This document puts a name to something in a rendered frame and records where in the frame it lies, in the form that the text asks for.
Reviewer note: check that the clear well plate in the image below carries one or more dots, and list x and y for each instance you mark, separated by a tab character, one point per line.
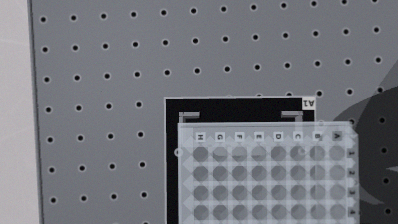
268	173

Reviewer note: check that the black plate nest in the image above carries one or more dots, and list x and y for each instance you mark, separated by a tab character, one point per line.
222	109

